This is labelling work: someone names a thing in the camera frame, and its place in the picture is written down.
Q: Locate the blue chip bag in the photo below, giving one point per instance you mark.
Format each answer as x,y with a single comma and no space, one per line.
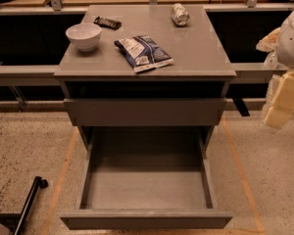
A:
143,53

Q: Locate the grey drawer cabinet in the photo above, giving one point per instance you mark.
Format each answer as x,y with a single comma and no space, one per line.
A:
200,68

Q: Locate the dark snack bar wrapper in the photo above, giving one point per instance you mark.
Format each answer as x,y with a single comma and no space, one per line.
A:
108,23

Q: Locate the crushed silver can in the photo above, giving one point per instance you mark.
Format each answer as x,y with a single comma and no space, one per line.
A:
179,15

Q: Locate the open grey bottom drawer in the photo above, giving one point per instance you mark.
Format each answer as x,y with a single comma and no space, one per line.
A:
146,178

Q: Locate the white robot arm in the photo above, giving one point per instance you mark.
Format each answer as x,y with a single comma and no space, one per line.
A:
279,44

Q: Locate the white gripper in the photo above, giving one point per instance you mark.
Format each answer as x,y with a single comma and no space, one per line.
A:
291,43

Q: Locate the grey middle drawer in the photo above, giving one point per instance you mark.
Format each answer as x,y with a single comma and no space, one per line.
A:
145,112

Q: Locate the black chair base leg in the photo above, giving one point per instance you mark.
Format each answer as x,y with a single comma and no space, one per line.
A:
13,223

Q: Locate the white bowl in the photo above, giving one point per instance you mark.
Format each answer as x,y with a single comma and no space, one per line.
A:
84,36

